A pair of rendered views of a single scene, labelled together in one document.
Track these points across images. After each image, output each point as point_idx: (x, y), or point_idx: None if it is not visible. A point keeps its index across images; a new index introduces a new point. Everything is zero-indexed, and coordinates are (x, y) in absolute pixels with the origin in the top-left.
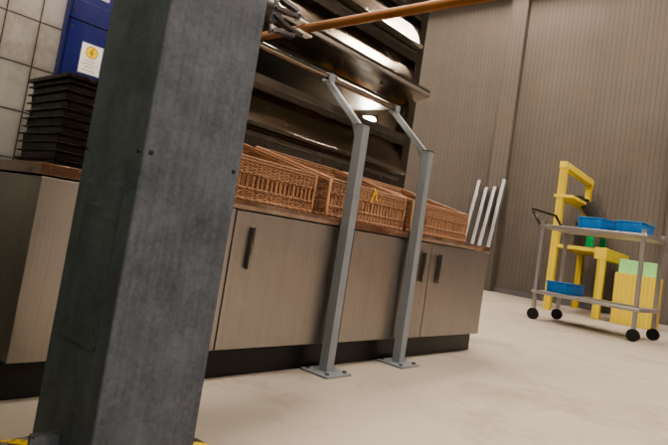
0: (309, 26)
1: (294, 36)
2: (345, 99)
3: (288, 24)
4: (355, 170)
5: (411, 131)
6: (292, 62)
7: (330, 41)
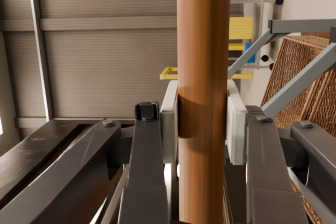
0: (208, 49)
1: (303, 122)
2: (266, 102)
3: (255, 156)
4: None
5: (241, 57)
6: (232, 223)
7: (120, 189)
